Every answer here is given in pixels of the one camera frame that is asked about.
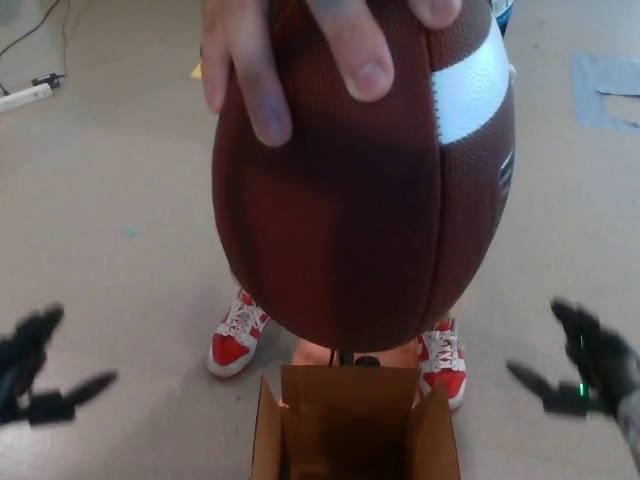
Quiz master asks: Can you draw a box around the person's bare hand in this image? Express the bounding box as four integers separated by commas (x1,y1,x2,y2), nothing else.
199,0,464,148

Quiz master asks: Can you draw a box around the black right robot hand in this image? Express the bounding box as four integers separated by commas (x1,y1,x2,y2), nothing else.
505,298,640,416

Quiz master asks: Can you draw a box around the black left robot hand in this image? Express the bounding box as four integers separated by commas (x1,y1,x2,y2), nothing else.
0,302,120,429

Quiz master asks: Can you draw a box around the brown football with white stripe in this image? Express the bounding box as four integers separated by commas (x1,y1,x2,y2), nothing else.
210,0,517,354

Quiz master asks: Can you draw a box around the red and white sneaker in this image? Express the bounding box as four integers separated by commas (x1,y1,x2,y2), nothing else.
207,288,271,380
416,317,469,414

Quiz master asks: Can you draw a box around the white power strip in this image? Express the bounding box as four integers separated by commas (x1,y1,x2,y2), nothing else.
0,83,54,114

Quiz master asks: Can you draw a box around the blue and white badge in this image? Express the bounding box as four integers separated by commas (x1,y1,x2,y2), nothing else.
492,0,516,37

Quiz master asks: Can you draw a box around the open brown cardboard box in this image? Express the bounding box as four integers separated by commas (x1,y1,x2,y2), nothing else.
249,364,462,480

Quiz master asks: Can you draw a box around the peach round object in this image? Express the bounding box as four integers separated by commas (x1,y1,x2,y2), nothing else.
294,339,421,371

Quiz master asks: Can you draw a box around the grey tape patch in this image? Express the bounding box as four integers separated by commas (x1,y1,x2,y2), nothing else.
571,52,640,132

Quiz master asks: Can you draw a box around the thin grey floor cable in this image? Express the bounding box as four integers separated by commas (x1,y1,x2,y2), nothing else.
0,0,84,96

